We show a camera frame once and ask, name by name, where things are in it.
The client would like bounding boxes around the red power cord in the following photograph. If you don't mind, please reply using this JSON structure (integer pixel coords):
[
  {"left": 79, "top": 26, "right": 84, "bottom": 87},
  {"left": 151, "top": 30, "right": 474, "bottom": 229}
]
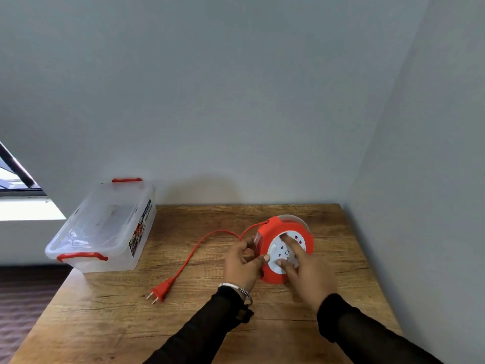
[{"left": 167, "top": 220, "right": 270, "bottom": 285}]

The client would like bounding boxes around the person's left hand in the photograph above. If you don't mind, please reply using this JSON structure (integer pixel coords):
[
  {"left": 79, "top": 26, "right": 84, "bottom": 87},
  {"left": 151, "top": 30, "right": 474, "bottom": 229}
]
[{"left": 224, "top": 237, "right": 270, "bottom": 294}]

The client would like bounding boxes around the red two-pin plug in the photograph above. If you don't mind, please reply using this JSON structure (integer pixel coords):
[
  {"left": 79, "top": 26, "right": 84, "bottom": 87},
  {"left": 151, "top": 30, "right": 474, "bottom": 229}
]
[{"left": 146, "top": 280, "right": 176, "bottom": 305}]

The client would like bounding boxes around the person's right forearm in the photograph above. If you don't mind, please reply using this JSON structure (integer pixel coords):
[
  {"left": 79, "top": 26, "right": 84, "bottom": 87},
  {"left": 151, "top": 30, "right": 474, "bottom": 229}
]
[{"left": 317, "top": 293, "right": 443, "bottom": 364}]

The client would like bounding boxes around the person's right hand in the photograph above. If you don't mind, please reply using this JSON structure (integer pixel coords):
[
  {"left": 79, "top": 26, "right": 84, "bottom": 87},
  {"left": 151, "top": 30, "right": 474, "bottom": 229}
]
[{"left": 275, "top": 234, "right": 338, "bottom": 313}]

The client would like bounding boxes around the red extension cord reel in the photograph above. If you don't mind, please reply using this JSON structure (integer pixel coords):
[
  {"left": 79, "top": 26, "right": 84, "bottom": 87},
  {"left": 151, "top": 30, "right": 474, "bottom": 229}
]
[{"left": 253, "top": 215, "right": 314, "bottom": 284}]

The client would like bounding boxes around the silver bracelet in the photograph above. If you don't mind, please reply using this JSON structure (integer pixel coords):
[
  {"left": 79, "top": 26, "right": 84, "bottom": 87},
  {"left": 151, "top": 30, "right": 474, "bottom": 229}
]
[{"left": 218, "top": 283, "right": 253, "bottom": 306}]

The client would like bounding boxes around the person's left forearm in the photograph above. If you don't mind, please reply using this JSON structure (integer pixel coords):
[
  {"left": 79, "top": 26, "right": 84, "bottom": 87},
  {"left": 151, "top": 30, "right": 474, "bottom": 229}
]
[{"left": 143, "top": 286, "right": 254, "bottom": 364}]

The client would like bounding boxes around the window frame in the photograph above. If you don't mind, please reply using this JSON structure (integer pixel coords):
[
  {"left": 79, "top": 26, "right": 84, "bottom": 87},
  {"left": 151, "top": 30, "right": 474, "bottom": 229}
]
[{"left": 0, "top": 141, "right": 47, "bottom": 197}]

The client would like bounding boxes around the clear plastic storage box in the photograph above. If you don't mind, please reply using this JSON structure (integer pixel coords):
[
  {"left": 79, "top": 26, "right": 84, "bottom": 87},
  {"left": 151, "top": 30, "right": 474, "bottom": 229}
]
[{"left": 45, "top": 178, "right": 157, "bottom": 274}]

